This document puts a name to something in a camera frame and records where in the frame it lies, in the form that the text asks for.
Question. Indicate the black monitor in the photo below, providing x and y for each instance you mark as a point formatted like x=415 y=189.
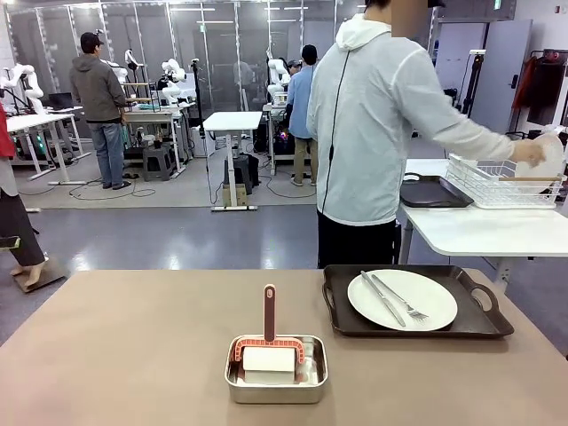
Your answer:
x=60 y=100

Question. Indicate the silver fork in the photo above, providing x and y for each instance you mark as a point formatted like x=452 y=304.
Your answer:
x=399 y=299

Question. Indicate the metal frame workbench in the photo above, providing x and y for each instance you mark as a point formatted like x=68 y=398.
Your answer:
x=151 y=116

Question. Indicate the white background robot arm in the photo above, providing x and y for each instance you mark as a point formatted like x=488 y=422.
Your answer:
x=171 y=71
x=33 y=89
x=277 y=71
x=117 y=73

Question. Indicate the dark brown serving tray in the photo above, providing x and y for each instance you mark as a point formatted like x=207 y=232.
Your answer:
x=435 y=193
x=479 y=315

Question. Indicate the steel rectangular tray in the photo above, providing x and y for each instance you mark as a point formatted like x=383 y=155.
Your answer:
x=275 y=392

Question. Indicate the clothes rack with garments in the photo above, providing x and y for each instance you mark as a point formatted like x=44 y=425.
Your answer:
x=548 y=89

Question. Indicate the person in grey hoodie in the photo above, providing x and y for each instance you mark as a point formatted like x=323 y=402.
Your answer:
x=95 y=89

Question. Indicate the cardboard box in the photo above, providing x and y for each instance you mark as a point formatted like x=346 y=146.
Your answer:
x=239 y=195

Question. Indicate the person in red jacket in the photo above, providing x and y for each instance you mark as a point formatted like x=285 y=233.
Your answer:
x=13 y=222

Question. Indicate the person in blue shirt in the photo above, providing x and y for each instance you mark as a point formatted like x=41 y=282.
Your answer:
x=302 y=102

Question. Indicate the white side table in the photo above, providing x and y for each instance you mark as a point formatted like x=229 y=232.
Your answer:
x=488 y=231

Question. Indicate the silver knife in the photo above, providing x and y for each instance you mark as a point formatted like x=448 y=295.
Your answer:
x=384 y=299

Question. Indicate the person in white jacket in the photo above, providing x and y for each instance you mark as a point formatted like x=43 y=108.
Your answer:
x=364 y=133

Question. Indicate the brown flat floor board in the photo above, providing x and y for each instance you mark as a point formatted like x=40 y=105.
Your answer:
x=55 y=273

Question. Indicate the person's right hand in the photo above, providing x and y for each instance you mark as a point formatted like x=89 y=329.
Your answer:
x=528 y=154

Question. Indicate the person's right forearm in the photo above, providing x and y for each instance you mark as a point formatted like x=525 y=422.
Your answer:
x=483 y=133

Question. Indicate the white standing table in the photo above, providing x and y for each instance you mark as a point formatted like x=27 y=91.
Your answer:
x=233 y=120

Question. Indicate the red lint roller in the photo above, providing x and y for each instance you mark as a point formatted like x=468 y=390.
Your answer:
x=268 y=359

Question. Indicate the clear plastic cutlery holder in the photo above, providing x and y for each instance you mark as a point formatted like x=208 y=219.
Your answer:
x=461 y=168

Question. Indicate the white office desk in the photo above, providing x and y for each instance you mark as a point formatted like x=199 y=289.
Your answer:
x=44 y=120

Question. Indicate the grey plastic stool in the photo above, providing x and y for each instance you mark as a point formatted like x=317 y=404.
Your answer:
x=158 y=162

